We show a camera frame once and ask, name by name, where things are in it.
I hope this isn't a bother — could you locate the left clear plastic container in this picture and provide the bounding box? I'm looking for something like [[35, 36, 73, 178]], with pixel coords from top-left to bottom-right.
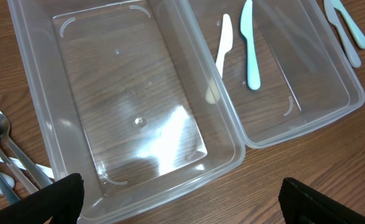
[[8, 0, 246, 223]]

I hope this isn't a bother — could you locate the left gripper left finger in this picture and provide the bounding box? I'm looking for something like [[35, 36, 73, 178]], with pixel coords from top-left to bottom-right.
[[0, 173, 85, 224]]

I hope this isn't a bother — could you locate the white plastic knife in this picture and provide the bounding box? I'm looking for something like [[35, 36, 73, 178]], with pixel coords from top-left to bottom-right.
[[205, 14, 233, 105]]

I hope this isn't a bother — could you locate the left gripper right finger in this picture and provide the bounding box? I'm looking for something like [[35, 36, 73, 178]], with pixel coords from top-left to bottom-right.
[[278, 177, 365, 224]]

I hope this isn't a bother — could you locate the metal fork tall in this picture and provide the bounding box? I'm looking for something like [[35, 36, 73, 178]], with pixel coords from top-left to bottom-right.
[[0, 116, 39, 195]]

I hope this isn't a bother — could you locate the grey-white plastic knife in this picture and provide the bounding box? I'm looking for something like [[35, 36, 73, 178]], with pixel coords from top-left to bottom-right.
[[323, 0, 361, 68]]

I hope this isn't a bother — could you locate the clear plastic container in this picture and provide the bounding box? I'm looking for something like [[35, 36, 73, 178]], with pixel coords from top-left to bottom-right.
[[8, 0, 246, 223], [186, 0, 365, 149]]

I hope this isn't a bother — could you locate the pale blue plastic knife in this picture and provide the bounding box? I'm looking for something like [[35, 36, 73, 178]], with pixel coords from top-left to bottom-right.
[[240, 0, 261, 90]]

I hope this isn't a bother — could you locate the right clear plastic container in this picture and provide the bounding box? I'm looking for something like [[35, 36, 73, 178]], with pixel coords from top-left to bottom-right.
[[186, 0, 365, 149]]

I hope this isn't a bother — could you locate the teal plastic knife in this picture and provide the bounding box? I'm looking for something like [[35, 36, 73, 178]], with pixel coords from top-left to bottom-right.
[[331, 0, 365, 49]]

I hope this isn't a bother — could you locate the metal fork right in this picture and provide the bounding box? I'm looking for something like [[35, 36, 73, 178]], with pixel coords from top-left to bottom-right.
[[0, 111, 53, 188]]

